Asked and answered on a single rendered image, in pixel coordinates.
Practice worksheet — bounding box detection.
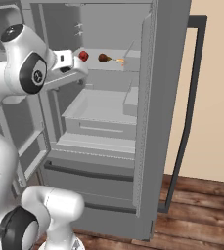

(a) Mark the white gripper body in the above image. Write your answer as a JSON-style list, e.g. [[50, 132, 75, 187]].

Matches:
[[44, 55, 90, 92]]

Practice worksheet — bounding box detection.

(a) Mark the grey fridge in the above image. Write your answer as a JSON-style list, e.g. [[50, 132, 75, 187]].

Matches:
[[0, 0, 193, 242]]

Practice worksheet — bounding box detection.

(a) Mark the grey fridge crisper drawer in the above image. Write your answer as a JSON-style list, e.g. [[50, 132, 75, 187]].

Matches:
[[61, 89, 138, 142]]

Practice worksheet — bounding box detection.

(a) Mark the grey fridge door with shelves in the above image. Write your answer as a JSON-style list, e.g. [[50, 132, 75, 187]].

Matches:
[[0, 0, 54, 197]]

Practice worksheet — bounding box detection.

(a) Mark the grey door bin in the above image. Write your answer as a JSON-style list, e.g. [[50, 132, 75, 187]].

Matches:
[[122, 40, 142, 73], [122, 77, 140, 118]]

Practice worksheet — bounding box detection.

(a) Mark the grey freezer drawer front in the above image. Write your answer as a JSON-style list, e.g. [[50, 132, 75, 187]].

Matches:
[[38, 158, 136, 210], [71, 199, 138, 236]]

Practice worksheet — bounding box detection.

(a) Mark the grey fridge door, long handle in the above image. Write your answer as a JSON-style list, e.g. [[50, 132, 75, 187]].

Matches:
[[132, 0, 193, 242]]

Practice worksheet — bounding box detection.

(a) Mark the dark freezer drawer handle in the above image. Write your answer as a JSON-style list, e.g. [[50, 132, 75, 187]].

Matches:
[[43, 160, 135, 183], [83, 202, 138, 215]]

